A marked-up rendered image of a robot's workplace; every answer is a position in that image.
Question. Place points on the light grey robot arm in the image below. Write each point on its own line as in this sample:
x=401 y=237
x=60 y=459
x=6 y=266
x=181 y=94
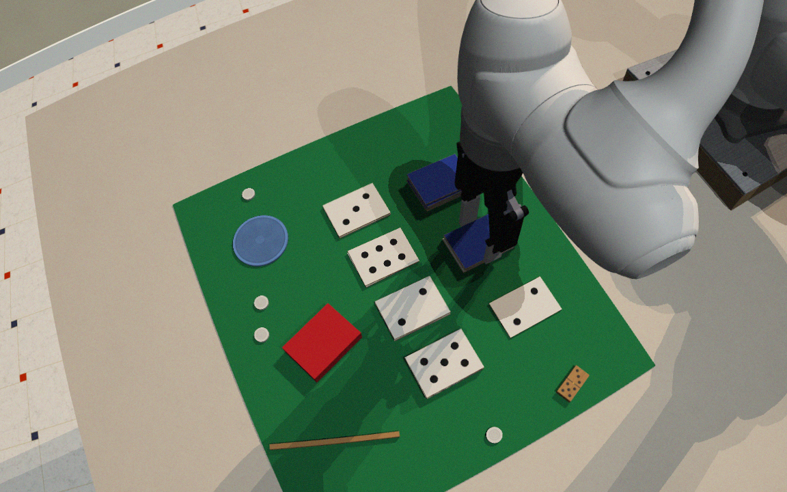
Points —
x=612 y=166

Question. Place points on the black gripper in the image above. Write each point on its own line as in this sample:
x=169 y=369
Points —
x=505 y=215

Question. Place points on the tan wooden stick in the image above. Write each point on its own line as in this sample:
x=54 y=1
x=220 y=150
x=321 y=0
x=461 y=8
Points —
x=324 y=442

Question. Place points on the green felt mat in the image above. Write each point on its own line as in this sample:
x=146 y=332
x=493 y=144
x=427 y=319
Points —
x=372 y=390

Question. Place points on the dark red rectangular tile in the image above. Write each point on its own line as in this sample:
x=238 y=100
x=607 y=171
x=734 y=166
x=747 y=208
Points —
x=322 y=342

